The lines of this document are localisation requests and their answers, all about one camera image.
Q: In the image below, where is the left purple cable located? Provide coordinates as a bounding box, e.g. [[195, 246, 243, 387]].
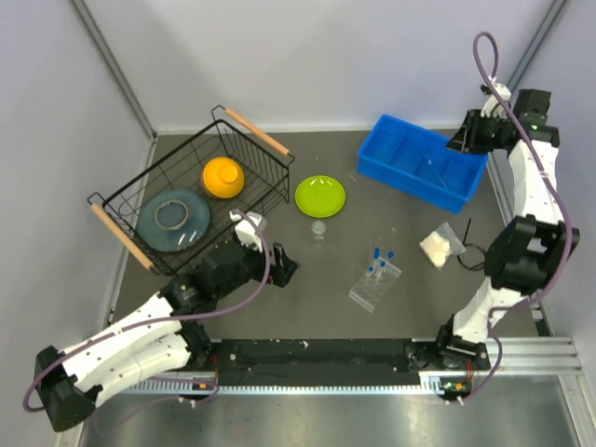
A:
[[22, 209, 272, 413]]

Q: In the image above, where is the blue ceramic plate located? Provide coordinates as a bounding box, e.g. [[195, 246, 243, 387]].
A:
[[136, 189, 210, 252]]

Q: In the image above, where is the beige sponge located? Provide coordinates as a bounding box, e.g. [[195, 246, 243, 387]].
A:
[[419, 223, 466, 270]]

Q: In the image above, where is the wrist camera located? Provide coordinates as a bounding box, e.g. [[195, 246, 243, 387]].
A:
[[229, 210, 267, 252], [481, 80, 511, 118]]

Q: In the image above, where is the clear glass bottle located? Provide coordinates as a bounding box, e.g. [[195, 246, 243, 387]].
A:
[[311, 220, 327, 248]]

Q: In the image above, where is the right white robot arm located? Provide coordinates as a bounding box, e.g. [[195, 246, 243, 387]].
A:
[[434, 89, 579, 369]]

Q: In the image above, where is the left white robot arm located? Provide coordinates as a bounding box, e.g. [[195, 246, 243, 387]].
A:
[[34, 241, 299, 432]]

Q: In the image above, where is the green plastic plate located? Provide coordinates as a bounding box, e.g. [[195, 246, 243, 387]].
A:
[[294, 175, 346, 219]]

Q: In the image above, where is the black wire basket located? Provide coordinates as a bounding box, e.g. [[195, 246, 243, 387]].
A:
[[88, 105, 294, 276]]

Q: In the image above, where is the clear test tube rack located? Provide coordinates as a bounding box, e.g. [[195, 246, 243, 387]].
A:
[[348, 259, 401, 313]]

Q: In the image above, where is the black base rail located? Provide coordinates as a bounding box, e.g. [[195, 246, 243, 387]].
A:
[[129, 337, 471, 397]]

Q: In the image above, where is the purple cable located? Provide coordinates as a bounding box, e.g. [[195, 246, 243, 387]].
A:
[[22, 209, 272, 413], [472, 31, 575, 401]]

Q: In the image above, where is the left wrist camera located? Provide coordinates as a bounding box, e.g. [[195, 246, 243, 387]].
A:
[[229, 210, 267, 252]]

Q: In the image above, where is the black wire stand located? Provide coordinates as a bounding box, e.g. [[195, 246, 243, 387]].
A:
[[456, 218, 486, 272]]

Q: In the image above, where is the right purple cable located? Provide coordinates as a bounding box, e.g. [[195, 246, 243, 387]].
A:
[[472, 31, 575, 401]]

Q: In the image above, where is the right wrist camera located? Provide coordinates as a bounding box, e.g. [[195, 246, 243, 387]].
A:
[[481, 80, 511, 118]]

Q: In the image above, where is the glass thistle funnel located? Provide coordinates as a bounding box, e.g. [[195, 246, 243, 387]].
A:
[[425, 156, 449, 190]]

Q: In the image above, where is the orange ribbed bowl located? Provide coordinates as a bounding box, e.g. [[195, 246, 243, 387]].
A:
[[201, 156, 245, 199]]

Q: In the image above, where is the blue plastic bin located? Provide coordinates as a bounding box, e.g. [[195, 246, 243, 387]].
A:
[[358, 115, 488, 214]]

